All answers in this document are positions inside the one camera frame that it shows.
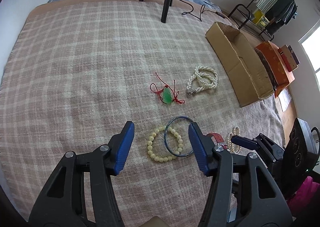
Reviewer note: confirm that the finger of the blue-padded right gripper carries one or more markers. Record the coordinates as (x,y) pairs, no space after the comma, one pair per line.
(244,142)

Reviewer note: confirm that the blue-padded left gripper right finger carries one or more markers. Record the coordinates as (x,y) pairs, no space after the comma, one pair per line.
(243,192)

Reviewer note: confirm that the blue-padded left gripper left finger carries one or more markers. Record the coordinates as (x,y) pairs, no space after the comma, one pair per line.
(61,201)

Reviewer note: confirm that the red strap wristwatch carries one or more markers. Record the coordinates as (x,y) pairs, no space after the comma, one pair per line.
(218,139)

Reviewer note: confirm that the dark blue bangle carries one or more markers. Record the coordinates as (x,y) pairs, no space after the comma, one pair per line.
(178,151)

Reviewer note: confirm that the pink sleeved left forearm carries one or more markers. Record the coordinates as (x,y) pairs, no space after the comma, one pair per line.
(303,196)

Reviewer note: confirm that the brown cardboard box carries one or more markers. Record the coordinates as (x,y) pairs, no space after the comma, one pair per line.
(246,72)

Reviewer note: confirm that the orange cloth covered table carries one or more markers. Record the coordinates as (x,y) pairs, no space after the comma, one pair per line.
(275,65)

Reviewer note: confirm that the stack of boxes and books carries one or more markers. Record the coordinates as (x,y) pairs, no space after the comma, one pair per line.
(289,57)

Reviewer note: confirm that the bright window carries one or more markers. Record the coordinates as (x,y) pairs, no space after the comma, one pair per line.
(310,44)

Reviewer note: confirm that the pink plaid blanket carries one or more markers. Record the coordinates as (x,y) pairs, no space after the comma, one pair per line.
(78,72)

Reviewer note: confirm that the yellow box on rack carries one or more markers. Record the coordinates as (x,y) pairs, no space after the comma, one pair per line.
(260,19)

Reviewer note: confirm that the dark hanging clothes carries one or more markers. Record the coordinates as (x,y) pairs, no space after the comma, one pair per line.
(280,14)

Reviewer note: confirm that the black clothes rack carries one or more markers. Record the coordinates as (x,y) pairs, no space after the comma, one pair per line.
(243,16)

